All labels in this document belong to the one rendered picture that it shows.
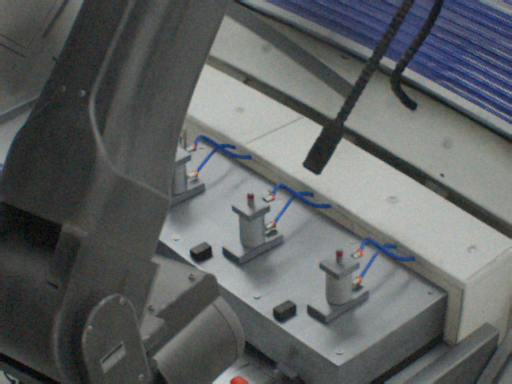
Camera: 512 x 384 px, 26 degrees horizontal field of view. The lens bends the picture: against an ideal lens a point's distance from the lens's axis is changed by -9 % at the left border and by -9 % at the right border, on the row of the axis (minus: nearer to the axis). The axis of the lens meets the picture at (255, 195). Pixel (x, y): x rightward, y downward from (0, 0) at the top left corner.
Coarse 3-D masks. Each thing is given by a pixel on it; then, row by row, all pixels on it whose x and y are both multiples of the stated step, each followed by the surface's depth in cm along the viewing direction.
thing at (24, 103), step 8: (40, 88) 143; (24, 96) 141; (32, 96) 141; (8, 104) 140; (16, 104) 140; (24, 104) 140; (32, 104) 141; (0, 112) 138; (8, 112) 139; (16, 112) 140; (0, 120) 138
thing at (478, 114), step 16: (240, 0) 128; (256, 0) 125; (272, 16) 127; (288, 16) 121; (304, 32) 125; (320, 32) 118; (352, 48) 115; (384, 64) 112; (416, 80) 109; (432, 96) 112; (448, 96) 107; (464, 112) 108; (480, 112) 104; (496, 128) 104
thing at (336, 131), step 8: (328, 120) 96; (328, 128) 96; (336, 128) 96; (344, 128) 96; (320, 136) 96; (328, 136) 96; (336, 136) 96; (320, 144) 96; (328, 144) 96; (336, 144) 97; (312, 152) 96; (320, 152) 96; (328, 152) 96; (304, 160) 97; (312, 160) 96; (320, 160) 96; (328, 160) 97; (304, 168) 97; (312, 168) 96; (320, 168) 96
